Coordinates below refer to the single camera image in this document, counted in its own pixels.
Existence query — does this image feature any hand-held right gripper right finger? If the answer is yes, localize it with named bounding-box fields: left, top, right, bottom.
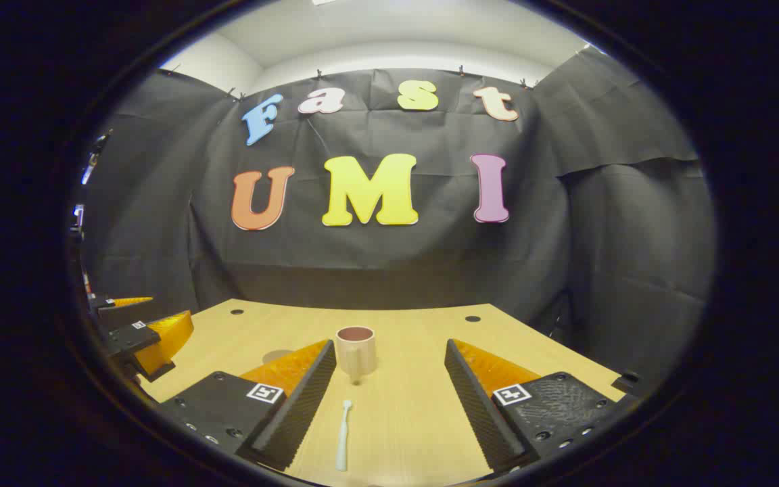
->
left=445, top=338, right=634, bottom=473

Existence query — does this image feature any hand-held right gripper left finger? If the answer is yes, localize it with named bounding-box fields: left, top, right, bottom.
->
left=157, top=340, right=337, bottom=472

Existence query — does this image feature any white toothbrush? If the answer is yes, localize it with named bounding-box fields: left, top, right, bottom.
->
left=335, top=399, right=354, bottom=472

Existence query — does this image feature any beige cup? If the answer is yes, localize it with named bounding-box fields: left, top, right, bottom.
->
left=335, top=325, right=377, bottom=378

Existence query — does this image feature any wooden desktop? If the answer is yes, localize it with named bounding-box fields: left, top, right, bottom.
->
left=139, top=299, right=627, bottom=487

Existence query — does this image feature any black backdrop cloth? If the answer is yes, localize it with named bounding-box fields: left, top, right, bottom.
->
left=82, top=66, right=715, bottom=400

